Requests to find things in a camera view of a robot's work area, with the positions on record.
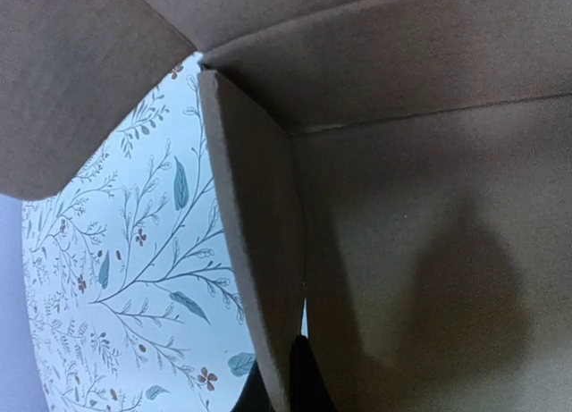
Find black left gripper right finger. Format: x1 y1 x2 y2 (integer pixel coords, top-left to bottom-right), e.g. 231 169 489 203
289 335 337 412

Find brown cardboard box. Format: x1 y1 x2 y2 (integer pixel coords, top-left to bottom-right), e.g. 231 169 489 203
1 0 571 411

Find floral patterned table mat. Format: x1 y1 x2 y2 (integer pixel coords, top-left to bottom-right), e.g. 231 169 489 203
22 55 256 411

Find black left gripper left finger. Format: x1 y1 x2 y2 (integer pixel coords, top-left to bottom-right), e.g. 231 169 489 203
234 361 268 412

